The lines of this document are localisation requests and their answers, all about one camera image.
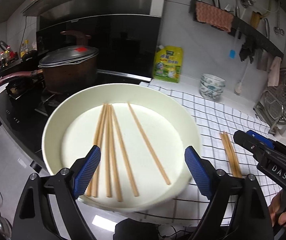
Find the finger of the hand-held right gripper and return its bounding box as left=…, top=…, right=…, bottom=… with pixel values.
left=246, top=129, right=283, bottom=151
left=233, top=130, right=271, bottom=166

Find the grey pot lid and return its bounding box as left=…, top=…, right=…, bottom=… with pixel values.
left=39, top=45, right=100, bottom=68

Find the white black-grid cloth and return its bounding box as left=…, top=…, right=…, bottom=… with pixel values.
left=130, top=81, right=286, bottom=228

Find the single wooden chopstick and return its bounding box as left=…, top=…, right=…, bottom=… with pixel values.
left=224, top=132, right=239, bottom=178
left=222, top=132, right=236, bottom=178
left=220, top=133, right=234, bottom=178

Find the brown cooking pot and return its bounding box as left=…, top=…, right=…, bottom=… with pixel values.
left=0, top=46, right=100, bottom=95

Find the person's right hand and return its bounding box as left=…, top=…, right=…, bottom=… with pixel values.
left=268, top=191, right=286, bottom=228

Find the black wall rack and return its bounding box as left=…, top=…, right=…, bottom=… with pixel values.
left=189, top=0, right=284, bottom=57

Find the steel hanging utensil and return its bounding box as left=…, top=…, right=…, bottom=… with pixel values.
left=274, top=5, right=284, bottom=35

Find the steel cleaver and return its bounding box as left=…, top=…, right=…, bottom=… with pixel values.
left=256, top=49, right=271, bottom=72

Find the black hanging rag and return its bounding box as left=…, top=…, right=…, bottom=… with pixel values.
left=239, top=36, right=258, bottom=64

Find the pink hanging towel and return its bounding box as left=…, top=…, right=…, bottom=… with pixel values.
left=267, top=56, right=282, bottom=87

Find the white long-handled brush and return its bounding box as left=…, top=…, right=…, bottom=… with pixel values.
left=235, top=59, right=249, bottom=95

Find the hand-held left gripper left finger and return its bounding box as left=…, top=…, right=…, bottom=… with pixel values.
left=13, top=145, right=101, bottom=240

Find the bunch of wooden chopsticks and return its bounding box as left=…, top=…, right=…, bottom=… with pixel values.
left=85, top=103, right=171, bottom=202

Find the yellow seasoning pouch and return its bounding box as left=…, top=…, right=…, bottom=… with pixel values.
left=152, top=44, right=183, bottom=83

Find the yellow hanging tool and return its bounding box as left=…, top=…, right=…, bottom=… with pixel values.
left=251, top=10, right=262, bottom=29

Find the blue patterned ceramic bowl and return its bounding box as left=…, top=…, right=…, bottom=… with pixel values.
left=199, top=89, right=224, bottom=103
left=201, top=73, right=226, bottom=87
left=200, top=84, right=225, bottom=93

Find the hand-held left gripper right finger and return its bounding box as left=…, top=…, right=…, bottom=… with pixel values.
left=184, top=146, right=274, bottom=240

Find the steel lid rack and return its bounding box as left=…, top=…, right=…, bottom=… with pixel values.
left=253, top=90, right=286, bottom=135

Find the black glass stove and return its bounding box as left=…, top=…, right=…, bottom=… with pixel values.
left=0, top=69, right=151, bottom=170

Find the cream plastic basin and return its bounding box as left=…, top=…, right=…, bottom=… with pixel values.
left=41, top=83, right=202, bottom=213

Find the orange wavy dishcloth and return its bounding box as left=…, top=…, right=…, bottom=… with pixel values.
left=195, top=1, right=234, bottom=32

